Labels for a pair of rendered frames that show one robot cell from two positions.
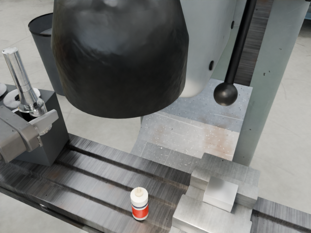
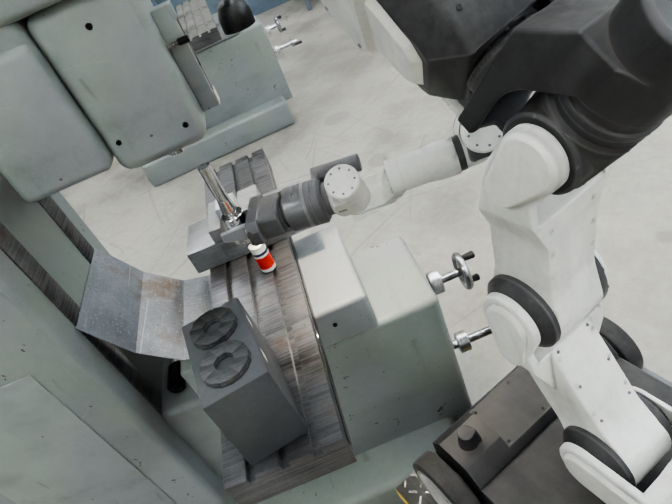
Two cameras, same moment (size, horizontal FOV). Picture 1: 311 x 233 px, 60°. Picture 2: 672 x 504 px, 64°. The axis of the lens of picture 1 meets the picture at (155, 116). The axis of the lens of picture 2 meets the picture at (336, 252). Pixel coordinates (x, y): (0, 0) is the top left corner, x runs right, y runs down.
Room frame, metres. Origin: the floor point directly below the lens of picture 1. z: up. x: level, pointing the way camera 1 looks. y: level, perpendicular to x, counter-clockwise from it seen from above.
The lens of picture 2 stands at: (0.59, 1.15, 1.72)
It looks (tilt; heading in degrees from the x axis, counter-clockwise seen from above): 37 degrees down; 249
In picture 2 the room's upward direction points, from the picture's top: 24 degrees counter-clockwise
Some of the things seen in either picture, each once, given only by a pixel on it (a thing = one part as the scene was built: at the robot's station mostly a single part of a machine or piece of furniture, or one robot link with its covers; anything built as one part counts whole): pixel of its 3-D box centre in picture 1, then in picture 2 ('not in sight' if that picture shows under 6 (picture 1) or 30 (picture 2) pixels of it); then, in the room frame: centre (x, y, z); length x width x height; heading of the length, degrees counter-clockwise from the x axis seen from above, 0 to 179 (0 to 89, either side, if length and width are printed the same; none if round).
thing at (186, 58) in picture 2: not in sight; (187, 58); (0.28, 0.05, 1.45); 0.04 x 0.04 x 0.21; 67
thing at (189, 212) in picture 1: (210, 223); (250, 206); (0.27, -0.11, 0.99); 0.15 x 0.06 x 0.04; 65
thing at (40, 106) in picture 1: (31, 106); (232, 215); (0.40, 0.24, 1.20); 0.05 x 0.05 x 0.01
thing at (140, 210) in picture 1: (139, 201); (260, 252); (0.34, 0.04, 0.96); 0.04 x 0.04 x 0.11
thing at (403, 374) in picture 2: not in sight; (324, 379); (0.36, 0.01, 0.40); 0.81 x 0.32 x 0.60; 157
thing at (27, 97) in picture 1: (21, 79); (217, 190); (0.40, 0.24, 1.26); 0.03 x 0.03 x 0.11
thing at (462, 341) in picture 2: not in sight; (488, 330); (-0.05, 0.34, 0.48); 0.22 x 0.06 x 0.06; 157
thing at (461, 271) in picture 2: not in sight; (451, 275); (-0.08, 0.20, 0.60); 0.16 x 0.12 x 0.12; 157
